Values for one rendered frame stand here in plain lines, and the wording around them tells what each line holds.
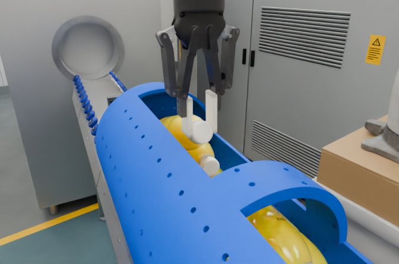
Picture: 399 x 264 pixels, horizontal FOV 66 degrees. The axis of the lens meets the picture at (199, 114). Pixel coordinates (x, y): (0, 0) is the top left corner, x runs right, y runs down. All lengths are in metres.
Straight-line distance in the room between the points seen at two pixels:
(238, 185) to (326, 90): 1.67
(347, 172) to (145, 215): 0.48
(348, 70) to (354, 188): 1.21
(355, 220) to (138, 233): 0.51
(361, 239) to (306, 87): 1.38
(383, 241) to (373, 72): 1.18
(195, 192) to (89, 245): 1.76
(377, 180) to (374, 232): 0.12
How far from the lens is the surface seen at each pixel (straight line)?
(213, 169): 0.64
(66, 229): 2.27
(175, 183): 0.40
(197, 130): 0.51
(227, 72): 0.50
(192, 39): 0.46
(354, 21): 1.87
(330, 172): 0.79
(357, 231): 0.82
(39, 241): 2.26
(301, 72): 2.08
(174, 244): 0.36
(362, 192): 0.76
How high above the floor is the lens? 1.44
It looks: 23 degrees down
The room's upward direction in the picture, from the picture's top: straight up
